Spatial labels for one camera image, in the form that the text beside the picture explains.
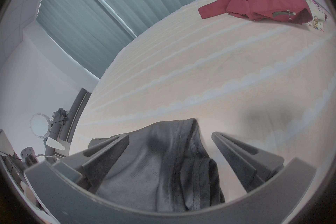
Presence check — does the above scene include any black T-shirt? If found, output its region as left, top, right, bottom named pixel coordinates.
left=88, top=118, right=226, bottom=213

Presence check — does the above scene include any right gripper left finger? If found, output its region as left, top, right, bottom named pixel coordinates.
left=52, top=134, right=130, bottom=187

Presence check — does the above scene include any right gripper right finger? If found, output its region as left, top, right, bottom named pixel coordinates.
left=212, top=132, right=285, bottom=194

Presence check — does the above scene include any dark grey cloth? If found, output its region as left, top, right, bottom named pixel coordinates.
left=51, top=107, right=67, bottom=126

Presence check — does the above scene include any white printed garment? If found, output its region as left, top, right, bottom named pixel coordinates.
left=303, top=0, right=327, bottom=32

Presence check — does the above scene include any bed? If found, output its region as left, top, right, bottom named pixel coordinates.
left=69, top=0, right=334, bottom=208

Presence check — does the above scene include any black chest of drawers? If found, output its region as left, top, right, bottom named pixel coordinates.
left=45, top=88, right=92, bottom=158

